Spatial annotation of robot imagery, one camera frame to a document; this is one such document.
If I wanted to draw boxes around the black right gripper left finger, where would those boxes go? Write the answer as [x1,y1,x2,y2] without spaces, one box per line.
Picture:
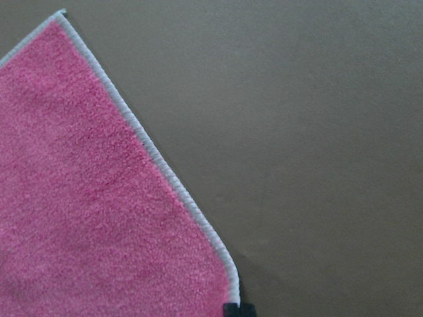
[223,303,237,317]

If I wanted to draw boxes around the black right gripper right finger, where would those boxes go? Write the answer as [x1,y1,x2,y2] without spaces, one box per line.
[239,303,256,317]

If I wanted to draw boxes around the pink towel with grey trim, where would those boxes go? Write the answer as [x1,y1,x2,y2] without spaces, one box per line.
[1,10,241,316]

